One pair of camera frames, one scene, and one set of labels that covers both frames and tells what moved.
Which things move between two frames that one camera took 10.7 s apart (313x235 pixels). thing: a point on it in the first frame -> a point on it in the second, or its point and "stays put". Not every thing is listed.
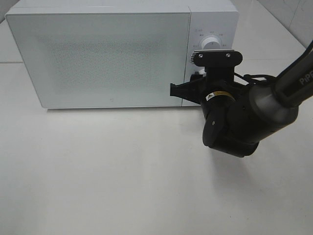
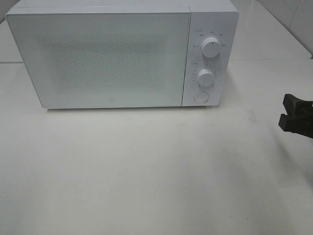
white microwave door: x=104 y=59 stays put
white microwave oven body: x=96 y=54 stays put
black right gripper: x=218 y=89 -> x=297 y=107
